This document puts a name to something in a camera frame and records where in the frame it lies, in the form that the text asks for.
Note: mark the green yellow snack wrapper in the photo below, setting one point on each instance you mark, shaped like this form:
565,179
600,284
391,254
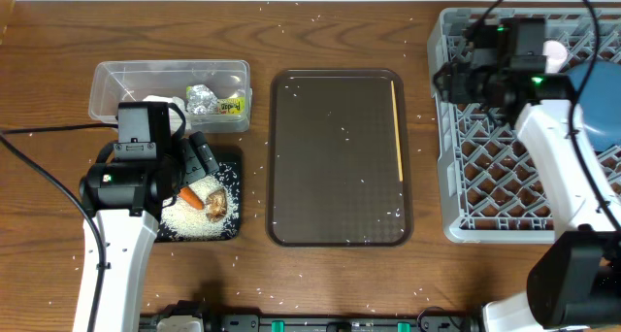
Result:
231,106

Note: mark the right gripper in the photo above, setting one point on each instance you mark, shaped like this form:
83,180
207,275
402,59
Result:
454,80

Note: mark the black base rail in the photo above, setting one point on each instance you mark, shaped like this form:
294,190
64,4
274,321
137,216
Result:
198,316

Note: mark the white napkin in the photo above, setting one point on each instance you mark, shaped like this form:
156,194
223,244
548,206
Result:
170,100

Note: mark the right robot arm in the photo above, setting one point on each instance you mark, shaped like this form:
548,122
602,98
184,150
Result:
576,283

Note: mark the white plastic cup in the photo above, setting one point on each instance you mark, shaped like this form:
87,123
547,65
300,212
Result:
556,55

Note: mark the wooden chopstick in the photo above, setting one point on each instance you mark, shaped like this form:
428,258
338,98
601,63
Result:
396,132

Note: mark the orange carrot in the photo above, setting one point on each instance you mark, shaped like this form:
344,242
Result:
191,198

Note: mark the dark brown serving tray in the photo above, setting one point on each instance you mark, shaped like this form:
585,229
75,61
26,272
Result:
333,178

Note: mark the grey dishwasher rack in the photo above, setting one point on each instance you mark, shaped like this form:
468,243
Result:
489,186

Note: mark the clear plastic container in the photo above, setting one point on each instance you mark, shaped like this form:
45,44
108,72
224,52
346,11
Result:
115,82

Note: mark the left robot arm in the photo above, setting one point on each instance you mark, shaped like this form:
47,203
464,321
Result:
117,246

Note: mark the aluminium foil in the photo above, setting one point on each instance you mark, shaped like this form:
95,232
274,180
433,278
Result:
201,100

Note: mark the pile of rice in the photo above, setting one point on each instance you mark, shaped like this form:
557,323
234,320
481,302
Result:
194,220

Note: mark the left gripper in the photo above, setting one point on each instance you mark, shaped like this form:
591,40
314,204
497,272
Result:
196,168

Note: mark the brown food scrap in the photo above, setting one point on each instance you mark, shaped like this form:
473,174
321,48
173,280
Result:
217,206

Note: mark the dark blue plate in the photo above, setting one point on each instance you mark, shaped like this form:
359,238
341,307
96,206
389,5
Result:
600,106

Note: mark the black tray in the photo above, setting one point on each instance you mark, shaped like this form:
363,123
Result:
233,172

